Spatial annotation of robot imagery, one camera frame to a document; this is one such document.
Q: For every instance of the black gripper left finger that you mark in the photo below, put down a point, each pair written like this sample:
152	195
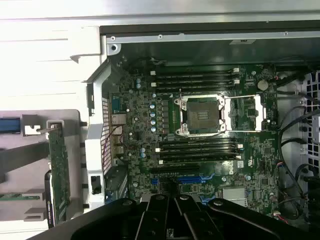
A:
152	220

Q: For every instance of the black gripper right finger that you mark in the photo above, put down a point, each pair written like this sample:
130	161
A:
197	222

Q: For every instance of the blue expansion slot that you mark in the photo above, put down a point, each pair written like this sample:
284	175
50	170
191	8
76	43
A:
187	179

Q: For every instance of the silver chipset heatsink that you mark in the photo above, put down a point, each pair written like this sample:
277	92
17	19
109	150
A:
233	195

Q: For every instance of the long black expansion slot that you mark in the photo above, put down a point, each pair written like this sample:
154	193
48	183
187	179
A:
175	168

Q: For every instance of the RAM slot with white clips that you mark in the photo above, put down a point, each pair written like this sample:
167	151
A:
197	159
195	72
195	83
197	148

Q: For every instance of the black RAM slot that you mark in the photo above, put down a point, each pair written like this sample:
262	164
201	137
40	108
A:
195	88
197	142
197	153
195	77

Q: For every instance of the black open PC case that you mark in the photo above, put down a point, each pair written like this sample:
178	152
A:
95	140

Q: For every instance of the CPU socket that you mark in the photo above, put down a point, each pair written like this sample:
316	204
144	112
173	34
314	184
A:
202	116

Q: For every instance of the metal socket cover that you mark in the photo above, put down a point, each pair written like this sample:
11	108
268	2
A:
228	112

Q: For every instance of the green motherboard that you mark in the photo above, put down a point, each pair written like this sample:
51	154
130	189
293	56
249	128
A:
140	100

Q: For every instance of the socket locking lever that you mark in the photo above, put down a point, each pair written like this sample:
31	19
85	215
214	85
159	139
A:
180	93

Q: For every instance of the green RAM stick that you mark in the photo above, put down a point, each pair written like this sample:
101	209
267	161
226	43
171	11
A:
17	197

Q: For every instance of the round coin battery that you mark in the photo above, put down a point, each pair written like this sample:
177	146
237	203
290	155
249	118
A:
263	85

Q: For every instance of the metal disk bay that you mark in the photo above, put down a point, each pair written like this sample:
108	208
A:
312	120

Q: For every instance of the hard disk with blue rails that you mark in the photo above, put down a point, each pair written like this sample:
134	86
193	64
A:
8	125

